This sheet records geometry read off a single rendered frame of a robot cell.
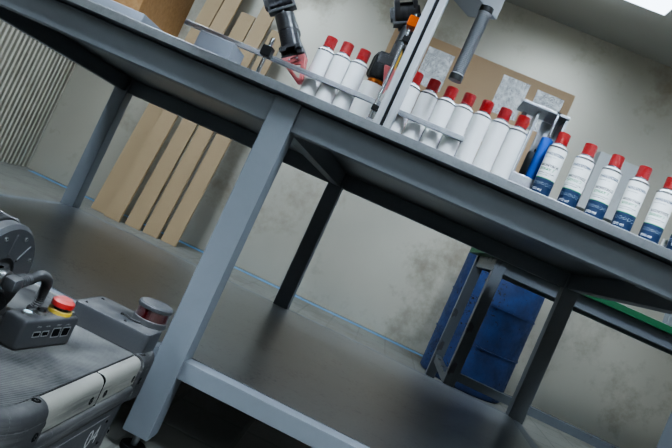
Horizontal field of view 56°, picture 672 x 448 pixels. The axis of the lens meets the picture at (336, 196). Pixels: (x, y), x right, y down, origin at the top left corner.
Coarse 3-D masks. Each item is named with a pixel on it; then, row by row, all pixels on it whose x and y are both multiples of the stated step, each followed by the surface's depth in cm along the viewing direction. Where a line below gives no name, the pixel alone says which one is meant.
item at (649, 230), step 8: (664, 184) 166; (656, 192) 167; (664, 192) 164; (656, 200) 165; (664, 200) 163; (656, 208) 164; (664, 208) 163; (648, 216) 165; (656, 216) 163; (664, 216) 163; (648, 224) 164; (656, 224) 163; (664, 224) 163; (640, 232) 165; (648, 232) 163; (656, 232) 163; (656, 240) 163
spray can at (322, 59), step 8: (328, 40) 177; (336, 40) 178; (320, 48) 177; (328, 48) 177; (320, 56) 176; (328, 56) 176; (312, 64) 177; (320, 64) 176; (328, 64) 177; (320, 72) 176; (304, 80) 177; (312, 80) 176; (304, 88) 176; (312, 88) 176
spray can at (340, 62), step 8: (344, 48) 176; (352, 48) 176; (336, 56) 175; (344, 56) 175; (336, 64) 175; (344, 64) 175; (328, 72) 175; (336, 72) 174; (344, 72) 176; (336, 80) 175; (320, 88) 175; (328, 88) 174; (320, 96) 174; (328, 96) 174
